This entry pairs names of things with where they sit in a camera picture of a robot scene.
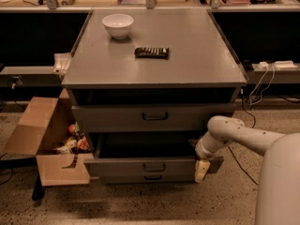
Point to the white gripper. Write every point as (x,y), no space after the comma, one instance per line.
(202,153)

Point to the grey drawer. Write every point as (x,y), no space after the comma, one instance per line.
(143,153)
(147,179)
(146,118)

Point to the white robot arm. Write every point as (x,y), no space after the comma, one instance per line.
(278,197)

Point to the grey bottom drawer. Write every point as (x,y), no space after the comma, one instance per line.
(147,179)

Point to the grey top drawer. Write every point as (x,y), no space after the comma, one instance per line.
(146,118)

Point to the grey drawer cabinet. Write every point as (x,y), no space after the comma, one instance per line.
(200,68)

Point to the open cardboard box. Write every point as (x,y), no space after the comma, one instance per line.
(42,128)

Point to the white power adapter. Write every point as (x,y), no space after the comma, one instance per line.
(264,64)

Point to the dark snack bar wrapper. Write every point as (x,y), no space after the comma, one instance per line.
(152,52)

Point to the colourful items in box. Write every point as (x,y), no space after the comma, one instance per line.
(76,143)

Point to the white power strip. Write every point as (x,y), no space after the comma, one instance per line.
(288,64)

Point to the white ceramic bowl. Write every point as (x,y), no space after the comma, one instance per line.
(118,26)

